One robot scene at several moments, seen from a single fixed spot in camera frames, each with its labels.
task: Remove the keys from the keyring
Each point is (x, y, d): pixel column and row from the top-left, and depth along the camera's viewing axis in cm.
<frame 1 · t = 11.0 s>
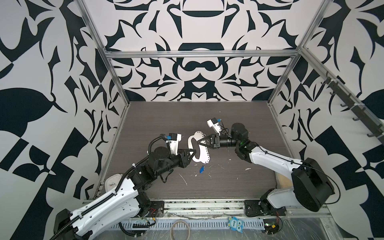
left hand: (196, 149, 68), fingers open
right hand: (200, 145, 69), fingers closed
silver metal key holder plate: (201, 154, 70), point 23 cm above the table
blue capped silver key: (202, 168, 72), point 17 cm above the table

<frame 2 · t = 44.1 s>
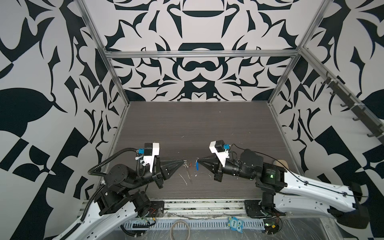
left hand: (183, 160, 51), fingers closed
right hand: (200, 160, 57), fingers closed
blue capped silver key: (197, 165, 60), point 31 cm above the table
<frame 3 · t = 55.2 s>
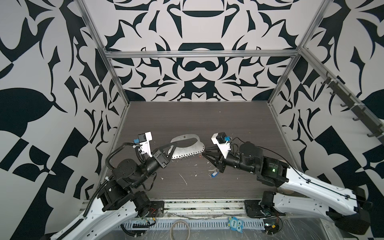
left hand: (177, 142, 56), fingers closed
right hand: (205, 152, 61), fingers open
blue capped silver key: (214, 174, 87), on the table
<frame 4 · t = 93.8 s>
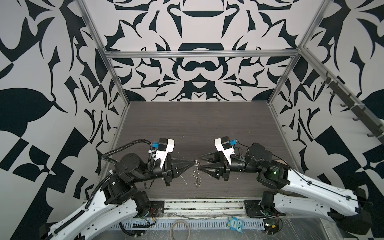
left hand: (194, 161, 49), fingers closed
right hand: (201, 164, 52), fingers open
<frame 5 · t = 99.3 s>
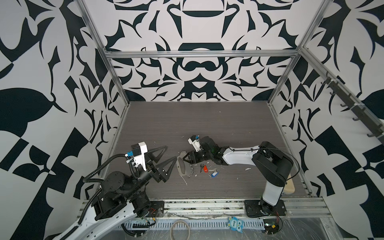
left hand: (170, 151, 55), fingers open
right hand: (185, 158, 85), fingers open
red key tag: (205, 169, 89), on the table
